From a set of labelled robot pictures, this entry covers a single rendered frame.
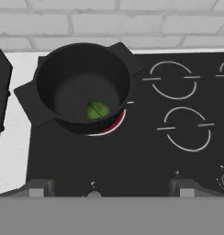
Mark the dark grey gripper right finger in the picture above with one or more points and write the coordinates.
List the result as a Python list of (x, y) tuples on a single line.
[(185, 187)]

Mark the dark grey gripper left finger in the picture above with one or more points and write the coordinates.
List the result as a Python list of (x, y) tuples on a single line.
[(40, 187)]

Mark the green avocado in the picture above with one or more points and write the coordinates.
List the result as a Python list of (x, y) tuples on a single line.
[(98, 110)]

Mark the black cooking pot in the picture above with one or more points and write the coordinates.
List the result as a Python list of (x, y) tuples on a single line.
[(83, 85)]

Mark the black hob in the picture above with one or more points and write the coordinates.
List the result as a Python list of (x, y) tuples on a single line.
[(165, 128)]

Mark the black ridged appliance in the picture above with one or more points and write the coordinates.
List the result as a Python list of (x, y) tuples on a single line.
[(0, 101)]

